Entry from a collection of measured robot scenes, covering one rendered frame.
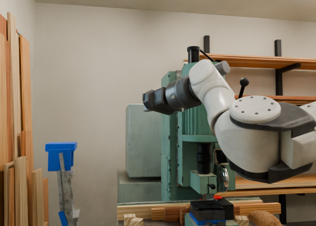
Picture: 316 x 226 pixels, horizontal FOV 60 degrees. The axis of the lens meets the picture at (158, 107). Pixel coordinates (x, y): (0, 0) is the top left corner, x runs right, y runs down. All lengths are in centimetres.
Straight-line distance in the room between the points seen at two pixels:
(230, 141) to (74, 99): 297
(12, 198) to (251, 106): 182
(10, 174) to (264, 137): 177
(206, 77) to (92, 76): 282
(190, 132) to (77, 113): 241
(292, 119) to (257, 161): 9
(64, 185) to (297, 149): 136
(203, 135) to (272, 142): 60
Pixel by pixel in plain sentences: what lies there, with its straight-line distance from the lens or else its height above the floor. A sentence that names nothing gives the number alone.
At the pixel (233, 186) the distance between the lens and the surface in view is 137.
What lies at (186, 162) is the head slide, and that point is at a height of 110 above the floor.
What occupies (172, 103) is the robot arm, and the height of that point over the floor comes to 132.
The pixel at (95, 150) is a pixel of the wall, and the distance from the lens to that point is 334.
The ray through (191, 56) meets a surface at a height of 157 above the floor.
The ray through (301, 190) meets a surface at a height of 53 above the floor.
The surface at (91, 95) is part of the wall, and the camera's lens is 335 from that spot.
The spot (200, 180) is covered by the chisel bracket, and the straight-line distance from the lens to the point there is 109.
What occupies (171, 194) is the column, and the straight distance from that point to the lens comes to 132.
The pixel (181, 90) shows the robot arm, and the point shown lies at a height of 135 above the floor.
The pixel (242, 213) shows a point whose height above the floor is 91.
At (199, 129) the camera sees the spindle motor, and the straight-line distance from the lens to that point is 105.
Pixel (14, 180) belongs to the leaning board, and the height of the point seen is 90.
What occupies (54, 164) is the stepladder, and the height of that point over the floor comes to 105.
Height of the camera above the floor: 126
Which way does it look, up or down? 4 degrees up
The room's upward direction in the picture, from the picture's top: straight up
